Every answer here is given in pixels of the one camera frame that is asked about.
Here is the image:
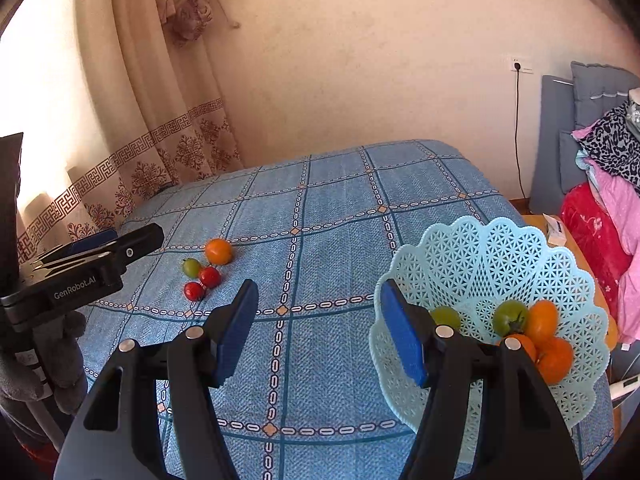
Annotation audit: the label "yellow orange fruit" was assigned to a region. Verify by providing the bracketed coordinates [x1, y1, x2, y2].
[524, 299, 559, 347]

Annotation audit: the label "large green tomato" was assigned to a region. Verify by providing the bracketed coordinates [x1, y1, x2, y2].
[492, 300, 528, 337]

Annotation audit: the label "curtain tieback tassel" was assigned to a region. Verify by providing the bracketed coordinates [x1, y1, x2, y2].
[150, 0, 241, 49]

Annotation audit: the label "blue patterned bedspread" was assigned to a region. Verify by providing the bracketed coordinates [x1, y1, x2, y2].
[80, 140, 614, 479]

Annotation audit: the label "red tomato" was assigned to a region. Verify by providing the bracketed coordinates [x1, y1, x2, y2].
[183, 282, 206, 302]
[198, 266, 222, 289]

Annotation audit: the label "pink blanket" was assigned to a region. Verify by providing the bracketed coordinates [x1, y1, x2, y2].
[570, 128, 639, 344]

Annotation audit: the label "grey green cloth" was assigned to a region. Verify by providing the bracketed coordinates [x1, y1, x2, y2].
[626, 88, 640, 139]

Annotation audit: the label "orange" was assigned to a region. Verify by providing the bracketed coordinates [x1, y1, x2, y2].
[498, 333, 537, 363]
[204, 238, 233, 266]
[536, 337, 574, 385]

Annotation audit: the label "grey cushion stack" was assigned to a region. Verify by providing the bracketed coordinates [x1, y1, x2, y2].
[529, 61, 639, 214]

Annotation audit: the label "white tissue box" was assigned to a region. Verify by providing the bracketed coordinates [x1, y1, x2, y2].
[542, 214, 566, 247]

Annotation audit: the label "red blanket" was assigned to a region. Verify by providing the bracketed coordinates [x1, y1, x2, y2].
[560, 182, 631, 318]

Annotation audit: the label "light blue plastic basket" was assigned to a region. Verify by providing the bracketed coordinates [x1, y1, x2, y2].
[379, 217, 612, 465]

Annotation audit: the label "red tomato back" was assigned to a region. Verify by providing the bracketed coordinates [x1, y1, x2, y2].
[198, 266, 222, 289]

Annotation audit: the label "beige patterned curtain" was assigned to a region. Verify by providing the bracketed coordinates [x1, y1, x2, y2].
[1, 0, 242, 260]

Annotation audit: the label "orange front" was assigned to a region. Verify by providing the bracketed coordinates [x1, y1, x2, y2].
[498, 333, 537, 363]

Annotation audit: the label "black power cable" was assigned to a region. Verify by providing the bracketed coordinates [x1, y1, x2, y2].
[513, 63, 527, 201]

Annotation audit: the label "red tomato front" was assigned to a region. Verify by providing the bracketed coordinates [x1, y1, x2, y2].
[183, 282, 206, 302]

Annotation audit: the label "wooden bedside table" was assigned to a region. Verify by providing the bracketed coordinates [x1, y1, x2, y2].
[523, 214, 618, 351]

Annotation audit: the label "black white leopard cloth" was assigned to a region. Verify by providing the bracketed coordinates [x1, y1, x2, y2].
[578, 101, 639, 193]

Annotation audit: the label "white wall socket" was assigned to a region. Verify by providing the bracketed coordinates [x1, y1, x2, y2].
[509, 56, 534, 75]

